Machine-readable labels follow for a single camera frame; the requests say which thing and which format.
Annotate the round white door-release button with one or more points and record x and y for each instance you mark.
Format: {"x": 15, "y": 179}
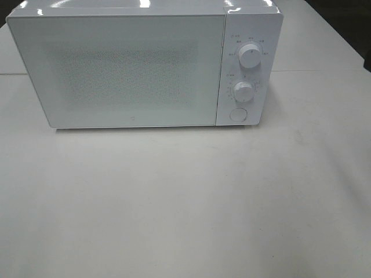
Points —
{"x": 238, "y": 115}

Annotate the white timer knob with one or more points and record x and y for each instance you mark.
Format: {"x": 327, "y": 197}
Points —
{"x": 243, "y": 92}

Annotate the white microwave door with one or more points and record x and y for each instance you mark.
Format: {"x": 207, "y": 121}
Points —
{"x": 123, "y": 71}

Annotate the upper white power knob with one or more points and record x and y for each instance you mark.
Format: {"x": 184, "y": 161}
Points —
{"x": 249, "y": 55}

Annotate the white microwave oven body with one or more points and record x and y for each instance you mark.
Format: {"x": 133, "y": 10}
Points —
{"x": 244, "y": 21}

